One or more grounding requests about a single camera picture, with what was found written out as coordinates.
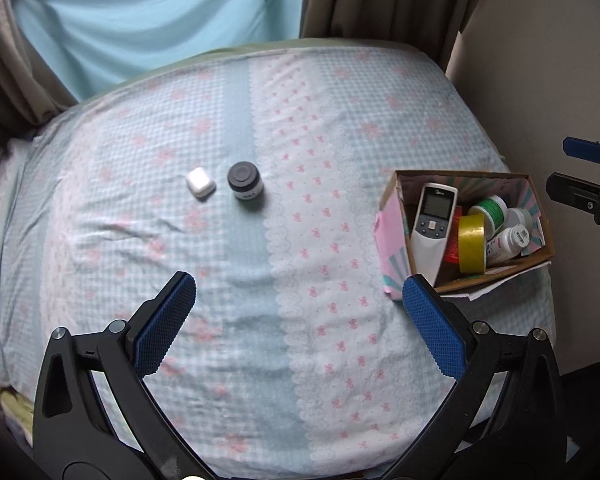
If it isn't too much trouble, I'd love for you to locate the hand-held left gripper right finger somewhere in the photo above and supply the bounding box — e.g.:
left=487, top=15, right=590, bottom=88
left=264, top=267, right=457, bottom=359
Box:
left=380, top=273, right=569, bottom=480

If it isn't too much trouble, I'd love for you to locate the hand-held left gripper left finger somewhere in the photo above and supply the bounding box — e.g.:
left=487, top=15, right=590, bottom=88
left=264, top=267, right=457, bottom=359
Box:
left=32, top=271, right=216, bottom=480

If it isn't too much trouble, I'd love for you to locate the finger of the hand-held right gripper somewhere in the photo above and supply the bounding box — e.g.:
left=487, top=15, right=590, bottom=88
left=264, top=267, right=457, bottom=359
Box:
left=562, top=136, right=600, bottom=177
left=545, top=172, right=600, bottom=217

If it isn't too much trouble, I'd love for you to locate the pale green lid jar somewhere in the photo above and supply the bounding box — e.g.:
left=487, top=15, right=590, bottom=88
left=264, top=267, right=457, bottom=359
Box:
left=504, top=207, right=535, bottom=241

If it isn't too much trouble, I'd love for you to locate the red box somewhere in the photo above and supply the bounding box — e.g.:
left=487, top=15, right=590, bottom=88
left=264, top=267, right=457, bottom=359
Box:
left=442, top=204, right=464, bottom=267

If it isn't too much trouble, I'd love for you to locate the green lid white jar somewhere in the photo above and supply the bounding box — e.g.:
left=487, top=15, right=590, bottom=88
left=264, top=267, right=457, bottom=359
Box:
left=467, top=194, right=510, bottom=231

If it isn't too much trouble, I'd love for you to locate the white pill bottle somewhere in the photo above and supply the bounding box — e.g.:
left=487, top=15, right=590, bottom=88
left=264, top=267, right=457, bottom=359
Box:
left=484, top=224, right=531, bottom=269

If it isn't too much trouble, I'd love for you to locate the yellow tape roll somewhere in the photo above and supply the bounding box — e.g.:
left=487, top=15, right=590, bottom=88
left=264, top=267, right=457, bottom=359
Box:
left=457, top=212, right=489, bottom=275

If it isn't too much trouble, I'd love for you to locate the pink cardboard box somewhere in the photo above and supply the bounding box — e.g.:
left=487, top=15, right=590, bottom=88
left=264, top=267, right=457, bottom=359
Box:
left=374, top=169, right=556, bottom=302

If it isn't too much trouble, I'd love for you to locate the white remote control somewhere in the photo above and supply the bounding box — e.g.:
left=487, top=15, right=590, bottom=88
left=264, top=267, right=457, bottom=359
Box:
left=410, top=183, right=460, bottom=289

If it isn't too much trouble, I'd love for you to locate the white earbud case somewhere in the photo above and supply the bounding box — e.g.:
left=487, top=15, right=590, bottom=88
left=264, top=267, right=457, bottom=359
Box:
left=185, top=166, right=217, bottom=199

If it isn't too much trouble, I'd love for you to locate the black lid jar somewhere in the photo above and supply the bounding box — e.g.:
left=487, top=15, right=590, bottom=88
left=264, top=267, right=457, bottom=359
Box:
left=227, top=160, right=265, bottom=200

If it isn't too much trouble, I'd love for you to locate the pastel striped cloth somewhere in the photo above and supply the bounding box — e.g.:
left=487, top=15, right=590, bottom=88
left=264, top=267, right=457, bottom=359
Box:
left=0, top=384, right=36, bottom=447

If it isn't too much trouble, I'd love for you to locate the pale blue crumpled blanket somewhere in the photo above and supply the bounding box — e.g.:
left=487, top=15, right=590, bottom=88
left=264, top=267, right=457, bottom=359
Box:
left=0, top=136, right=37, bottom=387

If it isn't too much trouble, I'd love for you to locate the light blue hanging cloth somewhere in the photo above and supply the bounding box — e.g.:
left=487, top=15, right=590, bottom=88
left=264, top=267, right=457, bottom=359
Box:
left=9, top=0, right=314, bottom=104

